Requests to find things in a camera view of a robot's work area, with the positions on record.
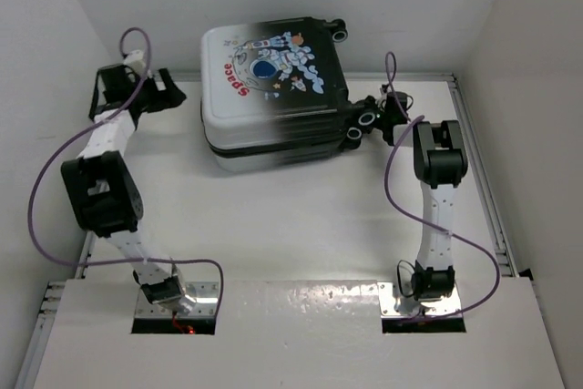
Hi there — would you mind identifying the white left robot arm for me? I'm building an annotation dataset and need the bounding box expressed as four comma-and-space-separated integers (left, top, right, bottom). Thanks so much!
60, 64, 186, 312

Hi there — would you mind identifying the grey suitcase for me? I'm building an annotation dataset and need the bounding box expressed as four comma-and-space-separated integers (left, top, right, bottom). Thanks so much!
200, 16, 380, 172

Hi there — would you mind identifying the metal base plate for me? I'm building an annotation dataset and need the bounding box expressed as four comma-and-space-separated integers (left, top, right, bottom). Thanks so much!
134, 282, 220, 320
377, 282, 462, 320

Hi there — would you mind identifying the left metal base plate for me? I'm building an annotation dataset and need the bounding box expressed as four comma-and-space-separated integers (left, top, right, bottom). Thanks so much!
134, 282, 220, 320

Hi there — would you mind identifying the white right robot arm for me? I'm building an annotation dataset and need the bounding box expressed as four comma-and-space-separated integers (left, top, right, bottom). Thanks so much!
360, 92, 468, 302

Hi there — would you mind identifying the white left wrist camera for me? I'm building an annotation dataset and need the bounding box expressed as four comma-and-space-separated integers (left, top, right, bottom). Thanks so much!
123, 49, 149, 76

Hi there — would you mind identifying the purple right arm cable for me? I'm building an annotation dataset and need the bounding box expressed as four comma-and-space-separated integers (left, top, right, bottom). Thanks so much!
384, 51, 501, 320

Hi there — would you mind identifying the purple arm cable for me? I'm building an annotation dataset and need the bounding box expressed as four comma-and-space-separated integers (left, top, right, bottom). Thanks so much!
384, 51, 501, 320
27, 27, 227, 317

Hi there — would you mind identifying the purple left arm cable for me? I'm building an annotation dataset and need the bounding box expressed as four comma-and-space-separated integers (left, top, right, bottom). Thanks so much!
27, 27, 227, 317

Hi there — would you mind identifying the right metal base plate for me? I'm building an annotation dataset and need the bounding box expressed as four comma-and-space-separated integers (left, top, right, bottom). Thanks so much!
377, 282, 462, 320

